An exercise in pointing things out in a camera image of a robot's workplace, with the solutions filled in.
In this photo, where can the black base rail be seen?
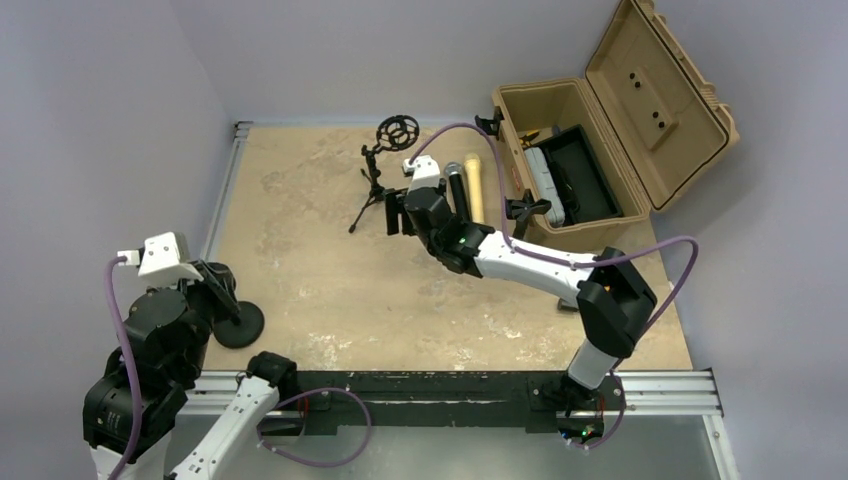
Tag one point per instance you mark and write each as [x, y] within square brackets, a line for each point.
[534, 401]

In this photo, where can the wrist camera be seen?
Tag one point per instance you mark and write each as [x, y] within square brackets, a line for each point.
[162, 261]
[424, 172]

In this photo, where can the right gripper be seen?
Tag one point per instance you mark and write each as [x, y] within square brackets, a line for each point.
[393, 211]

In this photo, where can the black grey microphone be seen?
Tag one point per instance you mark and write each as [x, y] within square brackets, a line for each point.
[454, 175]

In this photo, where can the cream microphone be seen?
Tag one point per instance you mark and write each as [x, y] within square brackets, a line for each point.
[473, 169]

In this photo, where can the grey device in case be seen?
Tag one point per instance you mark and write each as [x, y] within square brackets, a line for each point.
[546, 187]

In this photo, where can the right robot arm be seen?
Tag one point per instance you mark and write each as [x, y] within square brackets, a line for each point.
[611, 296]

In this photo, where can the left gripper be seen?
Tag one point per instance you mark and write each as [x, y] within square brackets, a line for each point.
[217, 283]

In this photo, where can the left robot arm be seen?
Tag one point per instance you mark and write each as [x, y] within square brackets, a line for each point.
[129, 414]

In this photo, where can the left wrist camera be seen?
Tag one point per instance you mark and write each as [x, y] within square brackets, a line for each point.
[162, 261]

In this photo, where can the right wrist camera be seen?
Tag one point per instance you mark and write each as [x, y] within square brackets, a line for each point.
[424, 172]

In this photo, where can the round base mic stand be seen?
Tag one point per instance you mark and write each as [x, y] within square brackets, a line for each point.
[522, 210]

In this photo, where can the tan hard case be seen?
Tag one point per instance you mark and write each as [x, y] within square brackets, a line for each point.
[654, 122]

